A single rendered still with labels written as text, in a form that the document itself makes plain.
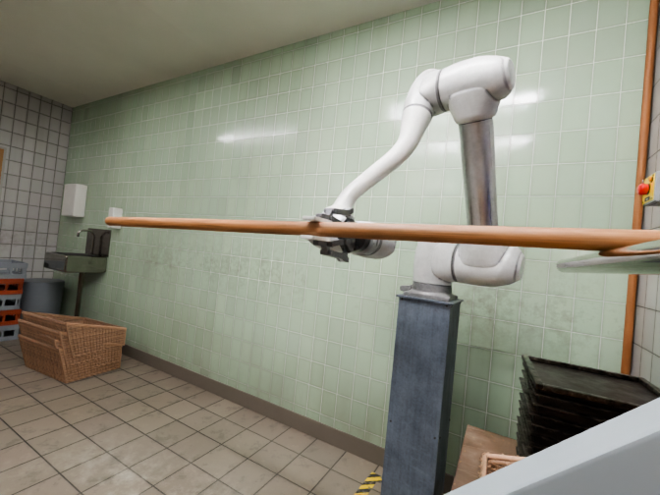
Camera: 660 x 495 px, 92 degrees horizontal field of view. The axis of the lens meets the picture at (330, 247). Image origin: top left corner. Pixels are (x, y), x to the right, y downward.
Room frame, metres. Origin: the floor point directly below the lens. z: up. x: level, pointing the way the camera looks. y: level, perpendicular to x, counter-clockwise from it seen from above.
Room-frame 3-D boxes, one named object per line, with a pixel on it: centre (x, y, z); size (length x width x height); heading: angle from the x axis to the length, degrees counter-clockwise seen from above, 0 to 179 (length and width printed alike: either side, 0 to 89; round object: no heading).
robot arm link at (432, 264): (1.30, -0.44, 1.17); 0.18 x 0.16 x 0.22; 48
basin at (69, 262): (3.21, 2.54, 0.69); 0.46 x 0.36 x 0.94; 61
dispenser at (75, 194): (3.56, 2.91, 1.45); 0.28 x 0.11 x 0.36; 61
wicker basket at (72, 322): (2.60, 2.00, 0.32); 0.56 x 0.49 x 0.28; 69
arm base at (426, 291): (1.32, -0.42, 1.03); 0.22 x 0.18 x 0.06; 58
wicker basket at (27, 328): (2.59, 2.01, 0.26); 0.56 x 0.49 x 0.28; 68
